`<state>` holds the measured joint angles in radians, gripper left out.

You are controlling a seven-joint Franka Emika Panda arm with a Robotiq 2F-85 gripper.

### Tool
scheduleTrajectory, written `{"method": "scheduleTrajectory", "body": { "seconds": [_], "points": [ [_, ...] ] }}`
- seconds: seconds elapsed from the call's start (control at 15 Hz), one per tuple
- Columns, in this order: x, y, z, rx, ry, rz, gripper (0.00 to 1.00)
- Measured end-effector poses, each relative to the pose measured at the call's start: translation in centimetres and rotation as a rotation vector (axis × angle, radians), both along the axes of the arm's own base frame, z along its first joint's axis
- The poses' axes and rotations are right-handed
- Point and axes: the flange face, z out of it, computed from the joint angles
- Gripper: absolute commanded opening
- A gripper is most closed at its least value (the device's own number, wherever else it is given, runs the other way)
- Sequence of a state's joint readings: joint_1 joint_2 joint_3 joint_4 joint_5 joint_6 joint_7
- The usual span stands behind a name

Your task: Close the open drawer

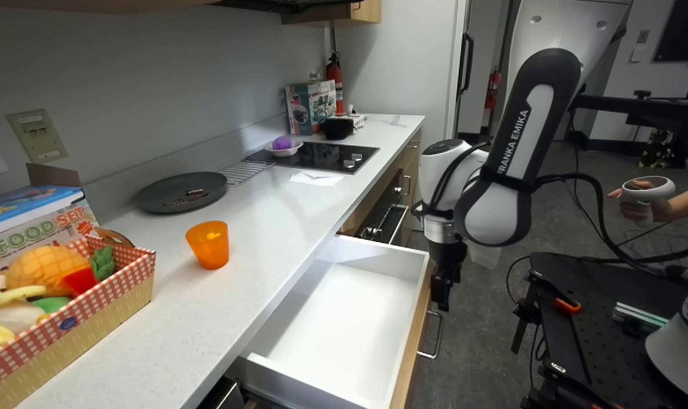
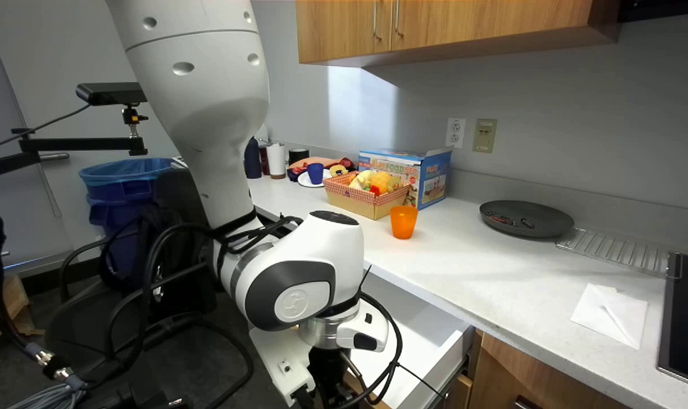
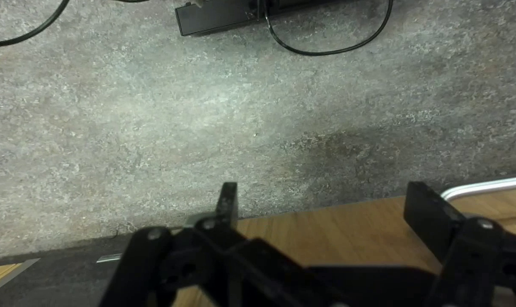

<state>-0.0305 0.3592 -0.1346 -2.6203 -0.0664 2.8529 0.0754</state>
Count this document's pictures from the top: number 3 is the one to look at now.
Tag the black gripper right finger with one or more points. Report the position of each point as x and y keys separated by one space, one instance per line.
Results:
x=480 y=256

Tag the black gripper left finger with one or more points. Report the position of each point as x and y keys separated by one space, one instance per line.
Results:
x=156 y=266

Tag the white drawer with wood front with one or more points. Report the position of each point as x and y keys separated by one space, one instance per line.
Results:
x=337 y=232

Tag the wood cabinet front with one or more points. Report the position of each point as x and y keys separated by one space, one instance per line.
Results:
x=3 y=273

